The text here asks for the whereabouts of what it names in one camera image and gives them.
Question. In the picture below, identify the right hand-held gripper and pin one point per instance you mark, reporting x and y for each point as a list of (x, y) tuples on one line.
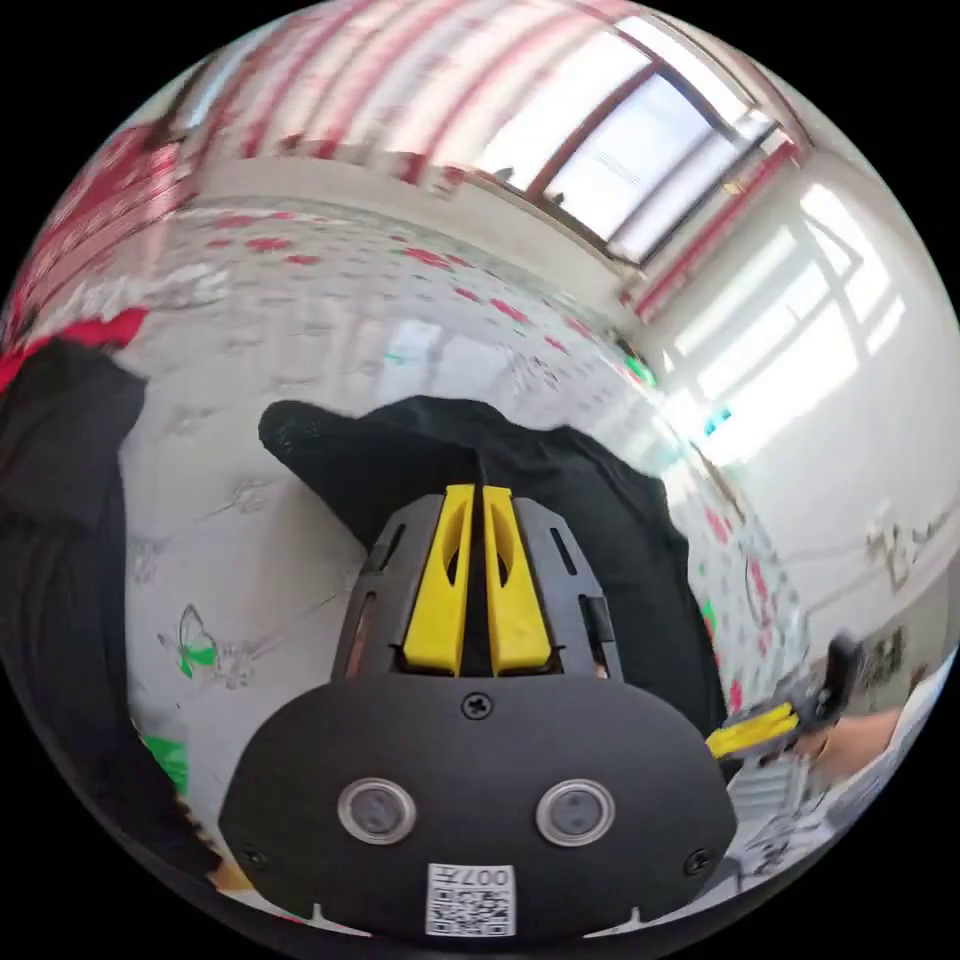
[(814, 709)]

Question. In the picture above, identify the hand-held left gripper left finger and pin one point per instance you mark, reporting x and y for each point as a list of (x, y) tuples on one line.
[(439, 607)]

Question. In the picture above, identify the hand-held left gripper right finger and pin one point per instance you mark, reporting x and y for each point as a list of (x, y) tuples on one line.
[(514, 615)]

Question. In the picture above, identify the black t-shirt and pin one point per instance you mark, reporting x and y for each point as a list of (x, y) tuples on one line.
[(622, 540)]

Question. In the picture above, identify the person's right hand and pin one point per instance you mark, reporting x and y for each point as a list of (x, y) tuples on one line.
[(855, 742)]

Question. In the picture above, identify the person's body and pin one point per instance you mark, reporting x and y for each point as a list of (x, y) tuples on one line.
[(911, 739)]

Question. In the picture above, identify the bed with butterfly print sheet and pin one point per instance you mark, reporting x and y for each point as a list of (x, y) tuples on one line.
[(247, 525)]

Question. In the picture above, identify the pile of clothes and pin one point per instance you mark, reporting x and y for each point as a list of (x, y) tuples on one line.
[(60, 525)]

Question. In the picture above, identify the window with red frame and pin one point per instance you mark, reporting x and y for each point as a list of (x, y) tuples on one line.
[(645, 142)]

